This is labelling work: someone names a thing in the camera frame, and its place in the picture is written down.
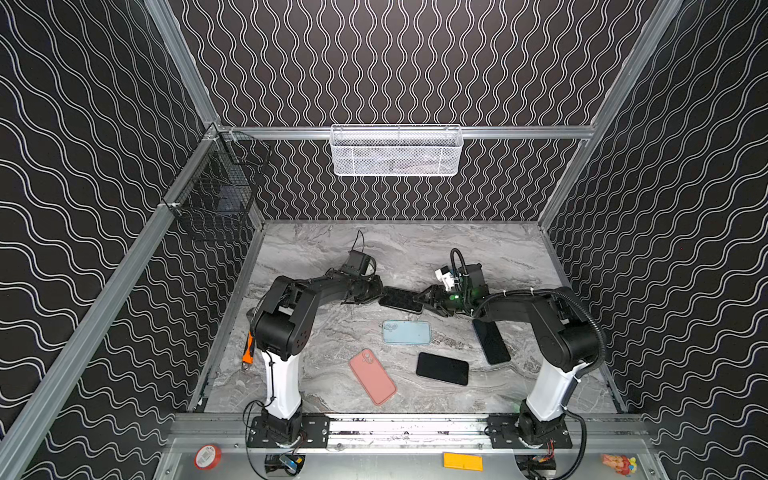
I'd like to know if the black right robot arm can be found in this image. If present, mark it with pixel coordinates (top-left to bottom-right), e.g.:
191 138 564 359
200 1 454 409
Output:
414 248 606 446

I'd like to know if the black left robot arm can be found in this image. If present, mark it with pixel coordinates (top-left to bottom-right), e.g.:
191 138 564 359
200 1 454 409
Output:
249 269 383 445

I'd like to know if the black smartphone near right arm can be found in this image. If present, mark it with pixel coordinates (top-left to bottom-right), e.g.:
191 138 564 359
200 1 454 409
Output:
472 319 511 365

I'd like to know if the light blue phone case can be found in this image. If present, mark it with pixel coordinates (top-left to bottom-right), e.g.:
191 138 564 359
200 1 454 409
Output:
382 320 432 345

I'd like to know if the black smartphone lying flat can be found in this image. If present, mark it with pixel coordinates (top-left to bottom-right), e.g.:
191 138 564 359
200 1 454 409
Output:
416 352 469 386

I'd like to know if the yellow block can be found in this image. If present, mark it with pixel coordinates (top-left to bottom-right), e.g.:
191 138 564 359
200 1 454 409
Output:
443 452 484 472

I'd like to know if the red tape roll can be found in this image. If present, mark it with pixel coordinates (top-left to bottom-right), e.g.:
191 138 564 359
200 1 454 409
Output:
194 444 222 470

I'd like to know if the small colourful toy figure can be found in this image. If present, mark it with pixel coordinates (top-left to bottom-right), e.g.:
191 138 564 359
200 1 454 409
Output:
601 454 638 476

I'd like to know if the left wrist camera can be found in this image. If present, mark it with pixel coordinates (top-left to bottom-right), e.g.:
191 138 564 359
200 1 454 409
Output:
342 249 377 277

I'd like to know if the white wire mesh basket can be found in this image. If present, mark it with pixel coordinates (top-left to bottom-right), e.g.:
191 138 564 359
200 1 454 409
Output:
329 133 464 177

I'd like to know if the black wire mesh basket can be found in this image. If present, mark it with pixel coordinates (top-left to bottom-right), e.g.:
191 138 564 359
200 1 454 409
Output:
163 125 264 243

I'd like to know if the horizontal aluminium back rail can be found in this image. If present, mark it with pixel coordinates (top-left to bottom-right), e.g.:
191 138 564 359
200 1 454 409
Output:
223 124 596 141

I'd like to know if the left aluminium side rail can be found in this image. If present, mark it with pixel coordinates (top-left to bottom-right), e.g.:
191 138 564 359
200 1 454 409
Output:
0 128 220 480

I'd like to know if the aluminium corner frame post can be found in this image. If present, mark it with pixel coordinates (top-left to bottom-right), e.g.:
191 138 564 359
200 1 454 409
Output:
145 0 220 125

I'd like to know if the right aluminium corner post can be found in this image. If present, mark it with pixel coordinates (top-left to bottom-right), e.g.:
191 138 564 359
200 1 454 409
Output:
538 0 682 233

